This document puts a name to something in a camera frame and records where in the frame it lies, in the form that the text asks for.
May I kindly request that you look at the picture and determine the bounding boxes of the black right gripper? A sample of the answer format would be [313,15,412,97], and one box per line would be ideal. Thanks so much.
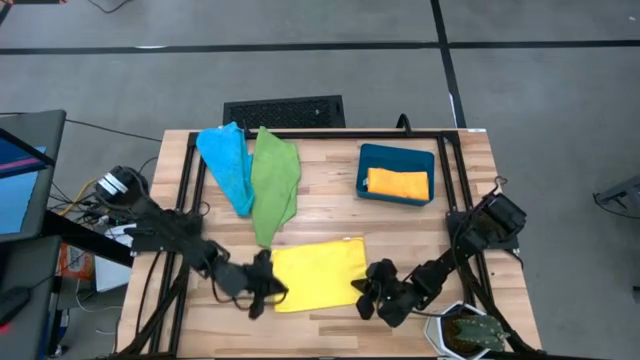
[351,258,426,329]

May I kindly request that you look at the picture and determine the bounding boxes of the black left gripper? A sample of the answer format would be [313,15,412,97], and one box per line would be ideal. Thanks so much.
[215,248,289,320]

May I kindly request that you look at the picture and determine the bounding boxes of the yellow microfiber towel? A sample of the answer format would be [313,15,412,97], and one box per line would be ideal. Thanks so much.
[272,237,369,314]

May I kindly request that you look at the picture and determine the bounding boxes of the orange microfiber towel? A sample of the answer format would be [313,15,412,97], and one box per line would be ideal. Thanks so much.
[366,167,430,201]

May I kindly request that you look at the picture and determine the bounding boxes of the green microfiber towel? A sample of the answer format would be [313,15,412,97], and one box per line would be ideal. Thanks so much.
[249,126,302,250]

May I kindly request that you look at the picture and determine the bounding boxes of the blue microfiber towel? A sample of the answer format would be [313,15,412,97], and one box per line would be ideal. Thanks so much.
[195,121,256,217]

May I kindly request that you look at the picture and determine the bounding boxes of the white hexagonal plant pot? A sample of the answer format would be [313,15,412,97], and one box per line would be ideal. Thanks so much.
[423,299,506,360]

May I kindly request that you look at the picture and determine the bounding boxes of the green cactus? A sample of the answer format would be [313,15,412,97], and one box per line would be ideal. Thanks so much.
[452,313,511,352]

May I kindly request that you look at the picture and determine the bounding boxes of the teal plastic bin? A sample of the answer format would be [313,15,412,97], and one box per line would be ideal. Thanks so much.
[355,143,436,207]

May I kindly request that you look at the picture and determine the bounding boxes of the white box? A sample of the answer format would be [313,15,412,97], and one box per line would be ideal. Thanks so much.
[93,252,132,293]

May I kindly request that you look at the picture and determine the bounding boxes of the black floor vent grille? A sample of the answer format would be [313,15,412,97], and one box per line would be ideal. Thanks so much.
[222,94,346,130]

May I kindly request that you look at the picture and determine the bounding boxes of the orange cardboard box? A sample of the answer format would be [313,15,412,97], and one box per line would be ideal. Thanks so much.
[58,243,95,281]

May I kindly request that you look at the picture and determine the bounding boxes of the grey desk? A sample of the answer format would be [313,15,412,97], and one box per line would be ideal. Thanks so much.
[0,234,62,360]

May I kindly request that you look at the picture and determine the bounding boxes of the grey monitor with blue screen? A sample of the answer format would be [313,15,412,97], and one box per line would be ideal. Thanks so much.
[0,109,67,245]

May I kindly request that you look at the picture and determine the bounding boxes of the black aluminium table frame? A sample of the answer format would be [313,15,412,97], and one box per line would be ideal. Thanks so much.
[117,128,551,360]

